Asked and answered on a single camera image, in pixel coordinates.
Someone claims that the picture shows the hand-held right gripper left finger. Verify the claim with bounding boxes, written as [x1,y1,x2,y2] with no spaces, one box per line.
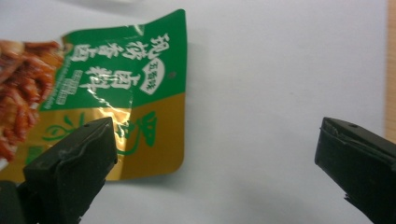
[21,116,119,224]

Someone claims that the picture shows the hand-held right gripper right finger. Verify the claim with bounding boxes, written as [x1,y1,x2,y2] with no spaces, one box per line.
[314,117,396,224]

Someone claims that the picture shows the green and gold seasoning packet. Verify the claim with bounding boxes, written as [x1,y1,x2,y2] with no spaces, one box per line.
[0,8,189,184]

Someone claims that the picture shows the wooden strip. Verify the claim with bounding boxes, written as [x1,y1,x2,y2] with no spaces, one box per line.
[385,0,396,145]

